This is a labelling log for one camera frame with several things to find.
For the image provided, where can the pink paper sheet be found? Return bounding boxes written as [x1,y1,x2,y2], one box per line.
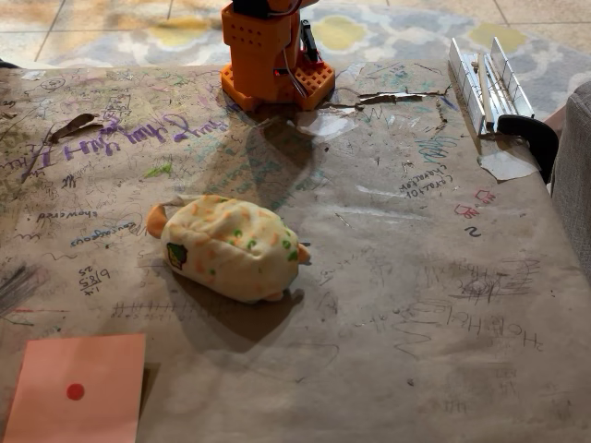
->
[1,333,148,443]

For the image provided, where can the silver metal channel rail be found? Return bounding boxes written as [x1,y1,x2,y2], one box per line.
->
[448,36,537,139]

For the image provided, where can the grey fabric sofa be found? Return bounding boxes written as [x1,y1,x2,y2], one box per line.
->
[549,79,591,278]

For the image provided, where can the scribbled brown paper table cover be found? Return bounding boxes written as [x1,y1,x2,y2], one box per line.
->
[0,58,591,443]

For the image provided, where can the patterned grey yellow rug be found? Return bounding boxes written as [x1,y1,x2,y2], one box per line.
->
[43,0,591,122]

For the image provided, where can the clear tape patch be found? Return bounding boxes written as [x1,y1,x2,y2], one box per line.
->
[295,110,360,139]
[476,149,542,182]

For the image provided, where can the white spotted plush toy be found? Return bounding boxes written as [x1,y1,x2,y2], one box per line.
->
[146,193,312,305]

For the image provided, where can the orange robot arm with base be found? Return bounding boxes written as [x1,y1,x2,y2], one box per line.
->
[219,0,336,113]

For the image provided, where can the dried brown leaf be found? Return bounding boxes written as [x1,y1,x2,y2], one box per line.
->
[44,112,105,145]

